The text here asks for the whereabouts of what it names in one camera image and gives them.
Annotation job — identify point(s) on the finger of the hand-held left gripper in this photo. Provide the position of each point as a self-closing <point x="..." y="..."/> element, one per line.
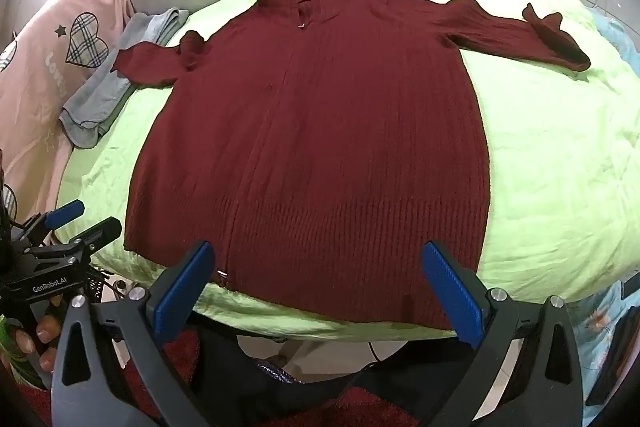
<point x="100" y="233"/>
<point x="62" y="214"/>

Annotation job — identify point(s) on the light green bed sheet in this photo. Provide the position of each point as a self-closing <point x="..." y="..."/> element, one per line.
<point x="550" y="157"/>

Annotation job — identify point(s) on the pink heart print blanket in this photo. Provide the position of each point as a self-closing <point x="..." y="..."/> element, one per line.
<point x="40" y="107"/>

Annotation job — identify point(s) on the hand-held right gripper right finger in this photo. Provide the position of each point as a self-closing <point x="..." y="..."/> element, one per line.
<point x="450" y="292"/>

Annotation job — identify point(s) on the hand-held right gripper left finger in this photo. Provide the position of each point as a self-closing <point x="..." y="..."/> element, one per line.
<point x="186" y="292"/>

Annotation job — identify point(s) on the person's dark trousers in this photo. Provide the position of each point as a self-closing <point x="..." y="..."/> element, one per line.
<point x="320" y="389"/>

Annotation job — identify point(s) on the grey folded cloth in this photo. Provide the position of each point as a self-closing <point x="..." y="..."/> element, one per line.
<point x="100" y="92"/>

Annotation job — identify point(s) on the person's left hand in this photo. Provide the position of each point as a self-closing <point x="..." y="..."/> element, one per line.
<point x="47" y="329"/>

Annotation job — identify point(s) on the dark red knit sweater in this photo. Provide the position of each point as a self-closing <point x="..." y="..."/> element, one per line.
<point x="325" y="132"/>

